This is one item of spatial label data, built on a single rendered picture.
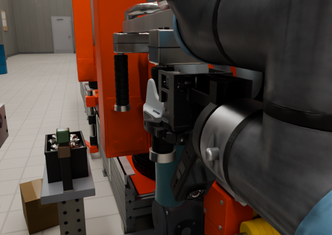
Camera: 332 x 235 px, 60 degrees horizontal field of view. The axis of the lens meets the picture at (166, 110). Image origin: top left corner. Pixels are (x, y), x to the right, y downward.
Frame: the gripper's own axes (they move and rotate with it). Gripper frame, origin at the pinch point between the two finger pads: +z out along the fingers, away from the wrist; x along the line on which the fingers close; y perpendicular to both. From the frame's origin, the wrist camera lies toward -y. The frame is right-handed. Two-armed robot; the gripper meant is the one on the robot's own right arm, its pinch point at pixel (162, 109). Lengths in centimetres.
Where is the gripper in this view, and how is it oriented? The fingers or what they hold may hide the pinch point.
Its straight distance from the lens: 45.0
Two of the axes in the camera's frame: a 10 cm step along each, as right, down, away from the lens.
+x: -9.4, 0.8, -3.2
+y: 0.0, -9.7, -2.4
